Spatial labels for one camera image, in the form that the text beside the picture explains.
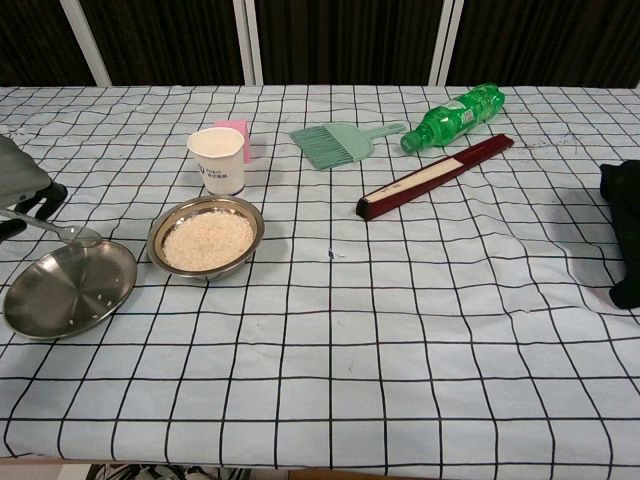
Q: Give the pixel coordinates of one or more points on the white partition frame post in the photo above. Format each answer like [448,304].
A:
[449,45]
[87,45]
[248,45]

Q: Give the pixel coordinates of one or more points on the checkered white tablecloth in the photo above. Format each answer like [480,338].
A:
[350,350]

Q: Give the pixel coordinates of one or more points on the steel plate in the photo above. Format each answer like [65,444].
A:
[60,295]

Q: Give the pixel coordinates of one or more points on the black cap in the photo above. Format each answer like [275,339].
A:
[627,225]

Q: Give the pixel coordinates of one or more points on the steel bowl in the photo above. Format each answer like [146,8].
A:
[157,245]

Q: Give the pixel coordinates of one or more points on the pink cube sponge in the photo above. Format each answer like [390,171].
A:
[247,140]

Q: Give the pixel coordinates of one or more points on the green plastic bottle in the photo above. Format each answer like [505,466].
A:
[450,120]

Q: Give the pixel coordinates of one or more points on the mint green hand brush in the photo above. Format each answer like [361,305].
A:
[335,145]

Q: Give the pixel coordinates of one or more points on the white paper cup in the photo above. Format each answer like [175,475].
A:
[222,170]

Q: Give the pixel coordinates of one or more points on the metal spoon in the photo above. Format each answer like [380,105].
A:
[82,235]

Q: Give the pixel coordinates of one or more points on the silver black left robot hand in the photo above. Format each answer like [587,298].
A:
[15,175]

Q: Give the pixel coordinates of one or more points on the dark red folded fan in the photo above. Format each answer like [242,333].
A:
[430,177]

